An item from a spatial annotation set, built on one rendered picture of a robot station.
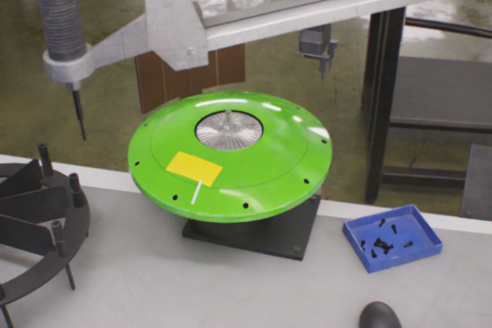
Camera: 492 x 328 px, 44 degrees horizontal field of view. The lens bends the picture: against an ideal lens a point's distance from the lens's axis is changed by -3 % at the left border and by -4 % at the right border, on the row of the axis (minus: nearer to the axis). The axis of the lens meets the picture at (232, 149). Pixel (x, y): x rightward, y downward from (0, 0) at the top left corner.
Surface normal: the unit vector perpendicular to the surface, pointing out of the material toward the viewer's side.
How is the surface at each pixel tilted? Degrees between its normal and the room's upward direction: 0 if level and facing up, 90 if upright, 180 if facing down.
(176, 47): 90
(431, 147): 0
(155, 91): 90
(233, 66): 90
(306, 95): 0
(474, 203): 0
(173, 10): 90
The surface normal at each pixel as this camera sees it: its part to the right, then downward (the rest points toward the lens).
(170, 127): -0.26, -0.79
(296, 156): 0.29, -0.64
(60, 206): 0.33, 0.51
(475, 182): -0.03, -0.79
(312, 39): -0.37, 0.26
